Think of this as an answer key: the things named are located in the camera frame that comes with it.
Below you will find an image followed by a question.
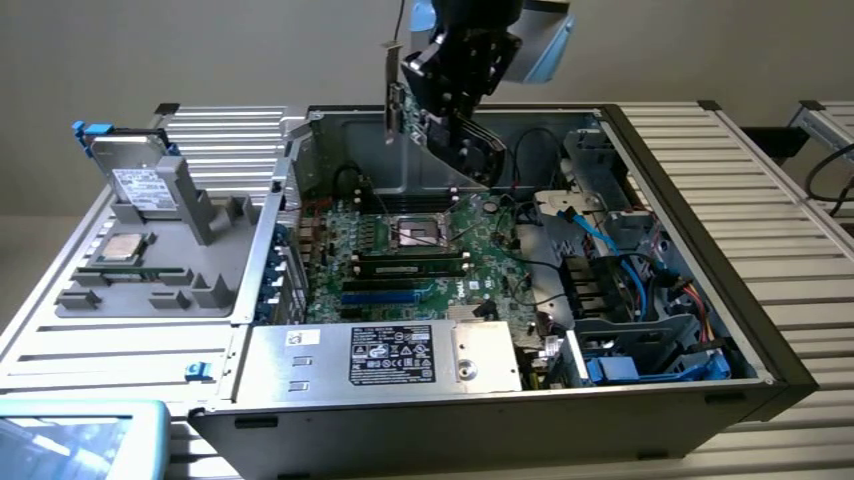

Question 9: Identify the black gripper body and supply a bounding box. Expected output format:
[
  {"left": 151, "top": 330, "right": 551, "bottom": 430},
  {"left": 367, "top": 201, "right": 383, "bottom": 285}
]
[{"left": 399, "top": 0, "right": 526, "bottom": 119}]

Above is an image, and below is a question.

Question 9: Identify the black graphics card metal bracket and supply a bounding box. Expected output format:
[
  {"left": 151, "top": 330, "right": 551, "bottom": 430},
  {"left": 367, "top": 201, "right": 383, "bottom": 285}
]
[{"left": 377, "top": 42, "right": 510, "bottom": 194}]

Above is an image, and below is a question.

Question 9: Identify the grey metal drive cage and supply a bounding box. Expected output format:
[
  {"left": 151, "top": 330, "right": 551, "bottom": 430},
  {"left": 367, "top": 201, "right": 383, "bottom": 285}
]
[{"left": 558, "top": 127, "right": 637, "bottom": 217}]

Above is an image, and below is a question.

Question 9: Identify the metal CPU socket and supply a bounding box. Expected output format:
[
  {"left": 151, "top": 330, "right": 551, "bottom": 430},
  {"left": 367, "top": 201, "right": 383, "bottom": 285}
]
[{"left": 386, "top": 214, "right": 463, "bottom": 250}]

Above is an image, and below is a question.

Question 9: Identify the green motherboard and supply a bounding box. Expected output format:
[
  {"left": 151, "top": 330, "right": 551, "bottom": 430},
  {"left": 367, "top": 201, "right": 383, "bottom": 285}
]
[{"left": 292, "top": 192, "right": 543, "bottom": 327}]

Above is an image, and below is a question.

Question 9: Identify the green RAM stick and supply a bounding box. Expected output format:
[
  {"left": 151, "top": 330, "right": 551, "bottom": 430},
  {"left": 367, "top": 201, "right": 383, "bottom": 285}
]
[
  {"left": 74, "top": 266, "right": 187, "bottom": 282},
  {"left": 351, "top": 253, "right": 470, "bottom": 279}
]

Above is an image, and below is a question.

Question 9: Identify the black expansion slot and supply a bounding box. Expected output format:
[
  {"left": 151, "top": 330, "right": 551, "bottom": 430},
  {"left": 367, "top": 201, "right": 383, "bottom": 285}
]
[{"left": 341, "top": 278, "right": 430, "bottom": 294}]

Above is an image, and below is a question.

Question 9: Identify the blue expansion slot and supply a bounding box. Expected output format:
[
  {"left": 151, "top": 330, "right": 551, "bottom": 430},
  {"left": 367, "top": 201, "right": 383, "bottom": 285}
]
[{"left": 339, "top": 291, "right": 430, "bottom": 305}]

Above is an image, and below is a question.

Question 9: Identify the silver chipset heat sink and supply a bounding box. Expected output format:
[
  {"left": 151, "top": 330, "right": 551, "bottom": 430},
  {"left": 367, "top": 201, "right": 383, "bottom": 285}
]
[{"left": 445, "top": 304, "right": 498, "bottom": 324}]

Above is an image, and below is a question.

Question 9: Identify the silver hard disk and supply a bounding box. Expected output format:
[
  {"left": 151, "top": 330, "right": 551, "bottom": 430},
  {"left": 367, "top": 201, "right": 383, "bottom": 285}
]
[{"left": 88, "top": 133, "right": 183, "bottom": 213}]

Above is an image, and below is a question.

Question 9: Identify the blue disk carrier clip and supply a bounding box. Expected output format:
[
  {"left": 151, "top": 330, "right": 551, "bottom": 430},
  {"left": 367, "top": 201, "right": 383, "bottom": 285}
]
[{"left": 68, "top": 119, "right": 112, "bottom": 158}]

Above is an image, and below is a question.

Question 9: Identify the grey plastic parts rack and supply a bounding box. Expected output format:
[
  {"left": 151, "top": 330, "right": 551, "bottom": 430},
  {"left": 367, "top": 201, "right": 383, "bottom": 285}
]
[{"left": 52, "top": 155, "right": 282, "bottom": 321}]

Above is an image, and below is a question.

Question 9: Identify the silver CPU chip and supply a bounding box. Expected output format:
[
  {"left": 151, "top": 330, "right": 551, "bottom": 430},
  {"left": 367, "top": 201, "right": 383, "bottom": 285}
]
[{"left": 91, "top": 231, "right": 154, "bottom": 265}]

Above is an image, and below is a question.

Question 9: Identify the silver power supply unit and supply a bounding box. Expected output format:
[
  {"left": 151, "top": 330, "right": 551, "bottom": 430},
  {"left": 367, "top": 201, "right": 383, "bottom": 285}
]
[{"left": 232, "top": 321, "right": 525, "bottom": 404}]

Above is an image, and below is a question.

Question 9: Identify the blue plastic disk bay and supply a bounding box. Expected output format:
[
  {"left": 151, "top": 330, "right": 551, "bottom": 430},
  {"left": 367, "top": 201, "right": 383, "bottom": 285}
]
[{"left": 582, "top": 346, "right": 740, "bottom": 389}]

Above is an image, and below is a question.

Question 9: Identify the blue plastic panel latch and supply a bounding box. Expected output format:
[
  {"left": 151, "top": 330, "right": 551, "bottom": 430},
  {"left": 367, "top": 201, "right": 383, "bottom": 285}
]
[{"left": 182, "top": 361, "right": 216, "bottom": 385}]

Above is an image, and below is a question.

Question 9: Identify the open black PC case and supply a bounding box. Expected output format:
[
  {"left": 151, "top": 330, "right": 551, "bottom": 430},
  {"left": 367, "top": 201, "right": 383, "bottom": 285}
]
[{"left": 187, "top": 102, "right": 820, "bottom": 480}]

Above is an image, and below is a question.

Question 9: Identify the grey metal case side panel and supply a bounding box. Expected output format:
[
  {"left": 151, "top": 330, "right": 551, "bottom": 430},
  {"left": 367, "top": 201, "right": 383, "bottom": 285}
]
[{"left": 0, "top": 104, "right": 296, "bottom": 402}]

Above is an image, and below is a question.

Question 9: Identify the light blue bin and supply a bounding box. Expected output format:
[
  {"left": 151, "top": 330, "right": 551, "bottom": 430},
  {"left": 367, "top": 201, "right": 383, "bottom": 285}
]
[{"left": 0, "top": 398, "right": 171, "bottom": 480}]

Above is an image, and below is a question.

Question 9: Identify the thin black wire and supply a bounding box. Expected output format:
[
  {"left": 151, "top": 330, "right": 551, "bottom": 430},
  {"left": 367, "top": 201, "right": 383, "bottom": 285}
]
[{"left": 391, "top": 0, "right": 410, "bottom": 47}]

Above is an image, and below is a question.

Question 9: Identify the light blue flat wire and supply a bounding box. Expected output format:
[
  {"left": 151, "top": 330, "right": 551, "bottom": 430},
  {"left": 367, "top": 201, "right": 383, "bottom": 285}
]
[{"left": 563, "top": 206, "right": 619, "bottom": 258}]

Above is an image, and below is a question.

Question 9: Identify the dark blue round wire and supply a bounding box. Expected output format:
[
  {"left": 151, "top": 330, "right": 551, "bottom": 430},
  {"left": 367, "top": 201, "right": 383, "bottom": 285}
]
[{"left": 614, "top": 251, "right": 673, "bottom": 322}]

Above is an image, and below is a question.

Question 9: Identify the black cable loop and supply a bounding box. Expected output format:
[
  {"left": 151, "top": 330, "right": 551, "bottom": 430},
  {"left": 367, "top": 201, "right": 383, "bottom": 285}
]
[{"left": 805, "top": 142, "right": 854, "bottom": 218}]

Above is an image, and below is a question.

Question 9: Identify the red yellow wire bundle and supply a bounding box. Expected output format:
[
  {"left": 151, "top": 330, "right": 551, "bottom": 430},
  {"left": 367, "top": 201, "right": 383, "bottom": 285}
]
[{"left": 671, "top": 276, "right": 719, "bottom": 352}]

